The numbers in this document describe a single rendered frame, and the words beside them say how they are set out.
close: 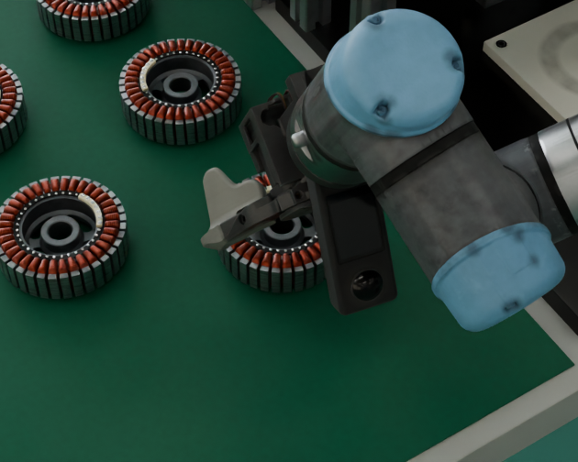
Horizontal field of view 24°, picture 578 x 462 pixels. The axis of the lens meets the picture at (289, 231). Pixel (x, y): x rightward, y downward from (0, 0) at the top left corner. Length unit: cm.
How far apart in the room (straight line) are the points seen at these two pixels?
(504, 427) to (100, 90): 50
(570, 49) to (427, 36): 53
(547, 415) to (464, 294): 31
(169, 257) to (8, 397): 18
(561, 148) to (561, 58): 38
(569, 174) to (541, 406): 24
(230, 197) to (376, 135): 27
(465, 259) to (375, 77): 12
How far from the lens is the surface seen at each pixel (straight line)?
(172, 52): 127
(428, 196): 78
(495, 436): 105
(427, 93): 77
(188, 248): 115
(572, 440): 195
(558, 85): 126
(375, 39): 77
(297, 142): 87
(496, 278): 78
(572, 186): 90
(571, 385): 109
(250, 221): 99
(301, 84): 92
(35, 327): 112
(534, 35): 130
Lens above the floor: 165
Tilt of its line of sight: 51 degrees down
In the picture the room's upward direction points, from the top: straight up
